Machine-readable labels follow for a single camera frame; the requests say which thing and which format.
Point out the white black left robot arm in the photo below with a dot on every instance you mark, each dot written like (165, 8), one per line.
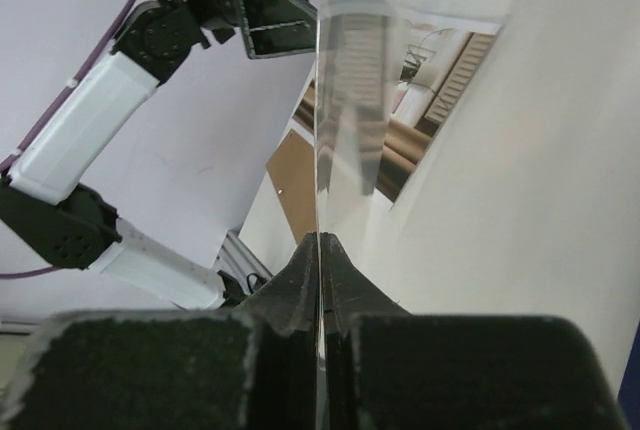
(69, 225)

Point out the brown cardboard backing board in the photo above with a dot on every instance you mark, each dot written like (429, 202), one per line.
(292, 173)

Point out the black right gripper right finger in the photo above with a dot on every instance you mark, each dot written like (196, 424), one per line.
(390, 369)

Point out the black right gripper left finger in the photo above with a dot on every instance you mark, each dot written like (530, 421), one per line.
(252, 366)

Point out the printed photo paper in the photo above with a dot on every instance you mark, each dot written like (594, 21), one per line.
(438, 66)

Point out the aluminium front rail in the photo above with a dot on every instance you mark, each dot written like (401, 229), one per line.
(236, 260)

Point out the clear acrylic glass sheet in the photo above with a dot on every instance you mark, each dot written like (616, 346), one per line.
(440, 249)

